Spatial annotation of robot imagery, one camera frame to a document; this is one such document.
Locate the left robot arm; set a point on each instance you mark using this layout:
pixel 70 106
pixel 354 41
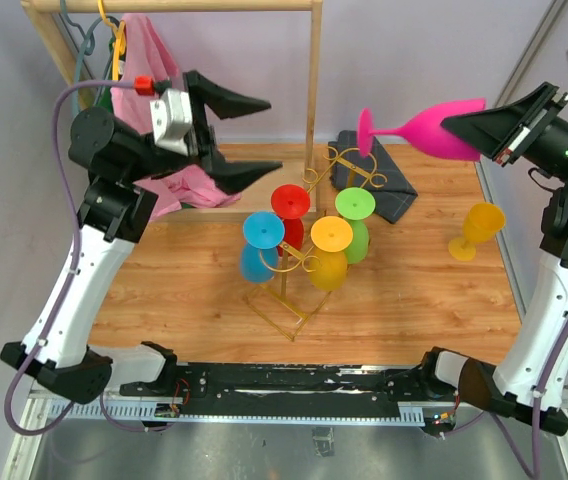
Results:
pixel 110 222

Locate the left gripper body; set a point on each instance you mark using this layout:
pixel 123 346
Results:
pixel 201 141

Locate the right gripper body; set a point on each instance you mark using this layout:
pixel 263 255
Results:
pixel 537 130

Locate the blue wine glass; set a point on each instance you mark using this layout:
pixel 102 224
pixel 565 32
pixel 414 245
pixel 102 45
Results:
pixel 263 232

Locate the pink wine glass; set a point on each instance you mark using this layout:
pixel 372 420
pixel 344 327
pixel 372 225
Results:
pixel 424 131

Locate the grey folded cloth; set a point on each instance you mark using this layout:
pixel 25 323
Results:
pixel 396 195

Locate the blue-grey hanger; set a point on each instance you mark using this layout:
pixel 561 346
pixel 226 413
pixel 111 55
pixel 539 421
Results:
pixel 86 48

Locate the red wine glass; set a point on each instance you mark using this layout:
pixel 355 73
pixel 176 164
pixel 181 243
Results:
pixel 290 203

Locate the aluminium frame rail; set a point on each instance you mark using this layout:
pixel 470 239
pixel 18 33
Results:
pixel 269 421

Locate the yellow hanger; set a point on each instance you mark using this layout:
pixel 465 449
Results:
pixel 119 45

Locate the wooden clothes rack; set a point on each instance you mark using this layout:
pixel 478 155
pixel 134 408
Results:
pixel 297 160

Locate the green wine glass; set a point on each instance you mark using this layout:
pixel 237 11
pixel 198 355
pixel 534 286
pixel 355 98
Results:
pixel 355 204

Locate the green garment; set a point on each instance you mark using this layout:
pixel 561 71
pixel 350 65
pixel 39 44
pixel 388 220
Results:
pixel 103 96

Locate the pink garment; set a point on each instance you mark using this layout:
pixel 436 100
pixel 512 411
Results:
pixel 146 54

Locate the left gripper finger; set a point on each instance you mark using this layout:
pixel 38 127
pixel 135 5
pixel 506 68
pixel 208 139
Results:
pixel 224 103
pixel 236 177

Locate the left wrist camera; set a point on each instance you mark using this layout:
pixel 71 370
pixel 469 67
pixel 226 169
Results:
pixel 172 120

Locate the orange wine glass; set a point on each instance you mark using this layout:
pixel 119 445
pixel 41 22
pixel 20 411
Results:
pixel 482 222
pixel 328 264

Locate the gold wire glass rack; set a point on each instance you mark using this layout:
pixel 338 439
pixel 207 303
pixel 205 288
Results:
pixel 272 301

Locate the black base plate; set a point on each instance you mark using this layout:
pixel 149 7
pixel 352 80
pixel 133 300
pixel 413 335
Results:
pixel 310 391

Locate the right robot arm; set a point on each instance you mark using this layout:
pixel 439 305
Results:
pixel 527 385

